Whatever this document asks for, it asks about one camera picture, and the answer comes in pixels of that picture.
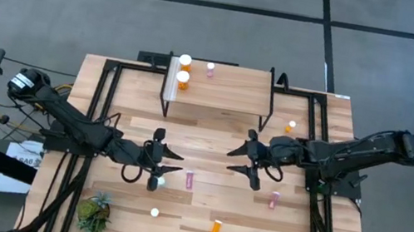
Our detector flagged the wooden shelf with black legs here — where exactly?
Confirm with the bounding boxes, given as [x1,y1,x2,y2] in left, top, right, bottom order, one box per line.
[155,49,283,136]

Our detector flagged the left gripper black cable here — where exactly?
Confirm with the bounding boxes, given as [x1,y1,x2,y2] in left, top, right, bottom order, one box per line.
[118,161,145,186]

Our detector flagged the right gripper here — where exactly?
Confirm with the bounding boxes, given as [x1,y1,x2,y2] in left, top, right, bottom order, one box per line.
[221,126,304,198]

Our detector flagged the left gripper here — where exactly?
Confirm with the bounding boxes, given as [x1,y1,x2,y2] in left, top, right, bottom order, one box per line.
[101,120,190,196]

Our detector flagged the pink pill bottle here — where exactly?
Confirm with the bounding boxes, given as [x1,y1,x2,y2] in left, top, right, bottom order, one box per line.
[183,169,196,191]
[205,62,217,79]
[267,190,282,211]

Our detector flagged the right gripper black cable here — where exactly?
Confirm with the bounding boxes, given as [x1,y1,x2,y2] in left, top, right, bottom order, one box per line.
[259,162,287,185]

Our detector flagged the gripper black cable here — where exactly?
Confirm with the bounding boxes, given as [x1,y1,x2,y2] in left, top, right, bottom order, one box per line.
[118,161,145,186]
[259,162,287,185]

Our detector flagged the yellow cable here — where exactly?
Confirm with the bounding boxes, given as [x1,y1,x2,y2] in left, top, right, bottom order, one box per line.
[41,80,74,101]

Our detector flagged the potted succulent plant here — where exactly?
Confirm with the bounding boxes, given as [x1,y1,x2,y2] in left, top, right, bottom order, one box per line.
[72,187,116,232]

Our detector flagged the white printed paper sheet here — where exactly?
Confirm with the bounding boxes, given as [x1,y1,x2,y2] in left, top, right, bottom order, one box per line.
[0,135,47,199]

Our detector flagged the wide orange pill bottle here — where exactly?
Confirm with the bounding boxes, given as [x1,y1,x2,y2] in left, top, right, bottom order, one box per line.
[176,52,195,75]
[174,69,192,92]

